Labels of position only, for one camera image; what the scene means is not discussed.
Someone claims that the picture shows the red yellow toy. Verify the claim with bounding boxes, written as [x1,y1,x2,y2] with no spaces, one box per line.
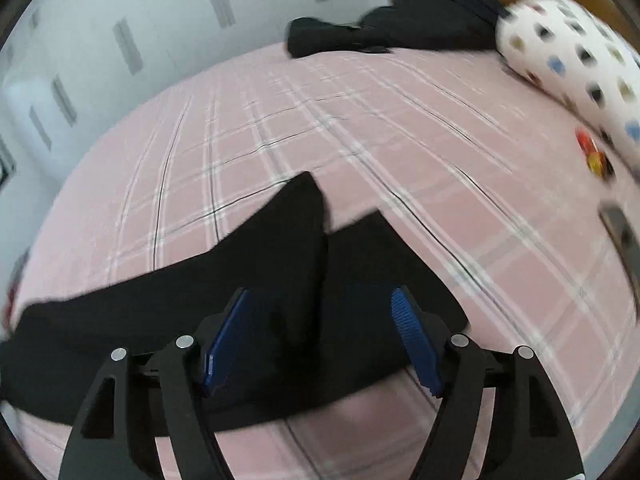
[575,128,615,181]

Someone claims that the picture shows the white wardrobe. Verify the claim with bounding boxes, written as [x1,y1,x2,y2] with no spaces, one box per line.
[0,0,392,196]

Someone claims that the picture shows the pink plaid bed sheet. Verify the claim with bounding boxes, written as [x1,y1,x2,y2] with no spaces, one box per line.
[17,45,639,479]

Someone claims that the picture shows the black jacket on bed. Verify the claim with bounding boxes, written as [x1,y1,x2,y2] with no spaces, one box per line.
[285,0,509,58]

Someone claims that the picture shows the black pants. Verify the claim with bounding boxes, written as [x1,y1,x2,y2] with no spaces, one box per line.
[1,172,469,431]

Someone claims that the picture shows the heart patterned white pillow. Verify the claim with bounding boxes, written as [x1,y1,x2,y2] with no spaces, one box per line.
[496,0,639,176]

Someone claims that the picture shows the dark phone on bed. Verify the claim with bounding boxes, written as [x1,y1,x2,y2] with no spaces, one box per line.
[598,202,640,311]

